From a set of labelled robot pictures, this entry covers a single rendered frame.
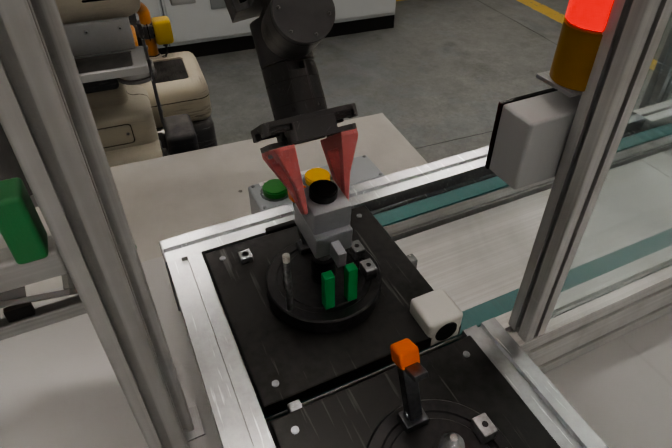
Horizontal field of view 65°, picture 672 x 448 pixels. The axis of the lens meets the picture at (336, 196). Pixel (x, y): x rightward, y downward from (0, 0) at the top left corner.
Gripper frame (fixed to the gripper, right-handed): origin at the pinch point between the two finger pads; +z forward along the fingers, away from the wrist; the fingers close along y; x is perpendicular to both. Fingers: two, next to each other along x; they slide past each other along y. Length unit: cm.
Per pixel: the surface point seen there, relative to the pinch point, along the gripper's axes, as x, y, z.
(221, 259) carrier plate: 16.1, -10.3, 5.0
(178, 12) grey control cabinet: 285, 32, -113
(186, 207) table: 44.3, -10.9, -1.9
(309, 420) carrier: -3.9, -8.3, 20.0
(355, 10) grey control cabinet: 287, 150, -97
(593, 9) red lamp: -23.1, 16.7, -10.1
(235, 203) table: 42.2, -2.6, -0.4
